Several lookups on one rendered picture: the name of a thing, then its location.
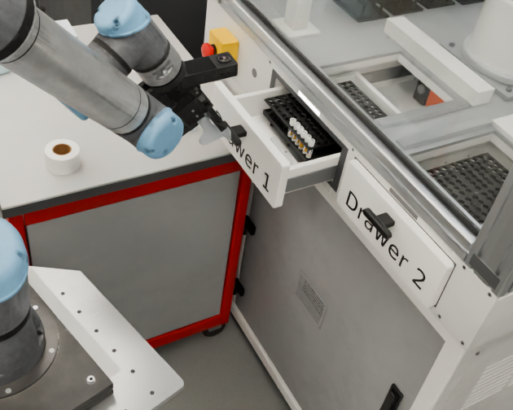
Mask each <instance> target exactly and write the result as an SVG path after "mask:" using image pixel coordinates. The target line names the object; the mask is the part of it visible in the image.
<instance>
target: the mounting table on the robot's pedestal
mask: <svg viewBox="0 0 513 410"><path fill-rule="evenodd" d="M29 267H30V268H31V269H32V270H33V271H34V272H35V273H36V274H37V275H38V276H39V277H40V278H41V279H42V281H43V282H44V283H45V284H46V285H47V286H48V288H49V289H50V290H51V291H52V292H53V293H54V294H55V296H56V297H57V298H58V299H59V300H60V301H61V303H62V304H63V305H64V306H65V307H66V308H67V309H68V310H69V311H70V312H71V313H72V314H73V315H74V317H75V318H76V319H77V320H78V321H79V322H80V323H81V325H82V326H83V327H84V328H85V329H86V330H87V332H88V333H89V334H90V335H91V336H92V337H93V338H94V340H95V341H96V342H97V343H98V344H99V345H100V346H101V347H102V349H104V350H105V351H106V352H107V354H108V355H109V356H110V357H111V358H112V359H113V361H114V362H115V363H116V364H117V365H118V366H119V367H120V369H121V371H120V372H119V373H118V374H116V375H115V376H113V377H111V378H109V379H110V380H111V381H112V382H113V394H112V395H110V396H108V397H107V398H106V399H104V400H103V401H101V402H100V403H98V404H96V405H95V406H94V407H92V408H91V409H90V410H156V409H157V408H159V407H161V406H162V405H163V404H165V403H166V402H168V401H169V400H171V398H173V397H174V396H176V395H177V394H179V393H180V392H181V391H182V390H183V387H184V381H183V380H182V379H181V378H180V377H179V376H178V374H177V373H176V372H175V371H174V370H173V369H172V368H171V367H170V366H169V365H168V364H167V363H166V362H165V361H164V359H163V358H162V357H161V356H160V355H159V354H158V353H157V352H156V351H155V350H154V349H153V348H152V347H151V345H150V344H149V343H148V342H147V341H146V340H145V339H144V338H143V337H142V336H141V335H140V334H139V333H138V331H137V330H136V329H135V328H134V327H133V326H132V325H131V324H130V323H129V322H128V321H127V320H126V319H125V318H124V317H123V316H122V315H121V314H120V313H119V312H118V311H117V310H116V309H115V308H114V307H113V306H112V304H111V303H110V302H109V301H108V300H107V299H106V298H105V297H104V296H103V295H102V294H101V293H100V292H99V290H98V289H97V288H96V287H95V286H94V285H93V284H92V283H91V282H90V281H89V280H88V279H87V278H86V276H85V275H84V274H83V273H82V272H81V271H76V270H67V269H59V268H43V267H35V266H29Z"/></svg>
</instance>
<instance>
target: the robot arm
mask: <svg viewBox="0 0 513 410"><path fill-rule="evenodd" d="M94 25H95V27H96V28H97V30H98V32H99V33H97V35H96V36H95V37H94V39H93V40H92V41H91V42H90V44H89V45H88V46H87V45H85V44H84V43H83V42H82V41H80V40H79V39H77V38H76V37H74V36H73V35H72V34H71V33H70V32H69V31H67V30H66V29H65V28H63V27H62V26H61V25H59V24H58V23H56V22H55V21H54V20H53V19H52V18H50V17H49V16H48V15H46V14H45V13H44V12H43V11H41V10H40V9H38V8H37V7H36V3H35V0H0V65H2V66H3V67H5V68H6V69H8V70H10V71H11V72H14V73H15V74H16V75H18V76H20V77H22V78H23V79H25V80H26V81H28V82H30V83H31V84H33V85H35V86H36V87H38V88H39V89H42V90H43V91H45V92H47V93H48V94H50V95H51V96H53V97H55V98H56V99H57V100H59V101H60V102H61V103H62V104H63V105H64V106H65V107H66V108H67V109H69V110H70V112H71V113H73V114H74V115H75V116H76V117H78V118H79V119H80V120H88V119H89V118H90V119H92V120H93V121H95V122H97V123H98V124H101V125H102V126H103V127H105V128H106V129H109V130H110V131H112V132H113V133H115V134H116V135H118V136H119V137H122V138H123V139H125V140H126V141H127V142H129V143H130V144H132V145H133V146H134V147H136V149H137V151H139V152H142V153H143V154H145V155H146V156H147V157H149V158H151V159H161V158H164V157H165V156H166V155H168V154H170V153H171V152H172V151H173V150H174V149H175V147H176V146H177V145H178V143H179V142H180V141H181V139H182V137H183V136H184V135H185V134H186V133H188V132H189V131H191V130H192V129H194V128H195V127H196V126H197V125H199V124H200V125H201V127H202V128H203V130H204V131H203V133H202V134H201V136H200V138H199V143H200V144H201V145H203V146H206V145H208V144H209V143H211V142H214V141H216V140H217V139H219V138H221V137H225V138H226V139H227V140H228V141H229V140H230V139H231V131H230V129H229V128H228V127H227V126H226V124H225V123H224V121H223V120H222V119H221V117H220V116H219V115H218V114H217V113H216V112H215V110H214V109H213V104H212V103H211V101H210V100H209V99H208V97H207V96H206V95H205V94H204V92H203V91H202V89H201V88H200V85H201V84H205V83H209V82H212V81H218V80H222V79H226V78H229V77H233V76H237V74H238V63H237V62H236V60H235V59H234V58H233V56H232V55H231V54H230V53H229V52H223V53H220V54H215V55H209V56H205V57H201V58H197V59H191V60H187V61H182V59H181V56H180V54H179V53H178V52H177V51H176V49H175V48H174V47H173V45H172V44H171V43H170V41H169V40H168V39H167V38H166V36H165V35H164V34H163V33H162V32H161V30H160V29H159V27H158V26H157V25H156V23H155V22H154V21H153V19H152V18H151V16H150V14H149V13H148V11H146V10H145V9H144V8H143V7H142V5H141V4H140V3H138V1H137V0H105V1H104V2H103V3H102V4H101V5H100V6H99V8H98V12H97V13H96V14H95V15H94ZM132 70H134V71H135V72H136V73H137V74H138V75H139V76H140V78H141V79H142V81H141V82H140V83H139V84H138V85H137V84H136V83H134V82H133V81H132V80H130V79H129V78H128V77H127V76H128V75H129V74H130V73H131V72H132ZM209 120H211V121H212V122H213V124H212V123H211V122H210V121H209ZM28 271H29V258H28V253H27V251H26V248H25V246H24V241H23V238H22V237H21V235H20V233H19V232H18V230H17V229H16V228H15V227H14V226H13V225H12V224H11V223H9V222H8V221H6V220H4V219H3V218H1V217H0V386H3V385H6V384H8V383H11V382H14V381H16V380H18V379H19V378H21V377H23V376H24V375H25V374H26V373H28V372H29V371H30V370H31V369H32V368H33V367H34V366H35V365H36V364H37V362H38V361H39V360H40V358H41V356H42V353H43V351H44V347H45V330H44V326H43V324H42V320H41V318H40V316H39V315H38V314H37V313H36V311H35V310H34V308H33V307H32V305H31V304H30V297H29V276H28Z"/></svg>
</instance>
